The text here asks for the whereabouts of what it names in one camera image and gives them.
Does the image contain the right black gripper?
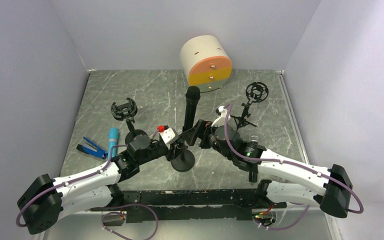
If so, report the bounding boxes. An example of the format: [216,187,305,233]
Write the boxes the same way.
[181,119,234,161]

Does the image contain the black round-base clip stand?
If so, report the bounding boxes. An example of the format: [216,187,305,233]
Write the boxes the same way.
[170,147,195,173]

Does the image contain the tall black microphone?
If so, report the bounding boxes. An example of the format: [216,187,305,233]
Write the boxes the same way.
[182,86,201,132]

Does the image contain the black round-base shock-mount stand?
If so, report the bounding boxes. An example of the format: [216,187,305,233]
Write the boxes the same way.
[110,97,147,144]

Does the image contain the silver mesh black microphone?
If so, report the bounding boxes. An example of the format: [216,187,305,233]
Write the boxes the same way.
[248,133,260,183]

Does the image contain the cyan blue microphone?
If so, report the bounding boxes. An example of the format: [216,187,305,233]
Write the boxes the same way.
[107,127,119,159]

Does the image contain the black tripod shock-mount stand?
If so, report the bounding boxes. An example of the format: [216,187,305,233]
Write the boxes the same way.
[231,81,269,131]

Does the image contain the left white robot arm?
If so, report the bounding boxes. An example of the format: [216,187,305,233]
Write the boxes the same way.
[15,132,187,235]

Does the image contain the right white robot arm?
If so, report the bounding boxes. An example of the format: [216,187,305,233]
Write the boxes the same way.
[181,120,353,219]

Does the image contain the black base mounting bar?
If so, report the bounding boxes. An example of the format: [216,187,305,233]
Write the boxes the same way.
[91,188,287,223]

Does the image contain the white orange yellow cylinder container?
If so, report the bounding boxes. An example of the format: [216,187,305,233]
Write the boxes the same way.
[179,35,233,93]

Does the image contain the blue black hand tool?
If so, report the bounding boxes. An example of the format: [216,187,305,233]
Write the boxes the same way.
[76,136,108,160]

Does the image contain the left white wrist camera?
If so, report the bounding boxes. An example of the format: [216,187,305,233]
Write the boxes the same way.
[157,125,178,146]

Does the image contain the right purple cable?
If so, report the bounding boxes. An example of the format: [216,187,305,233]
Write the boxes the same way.
[223,103,365,232]

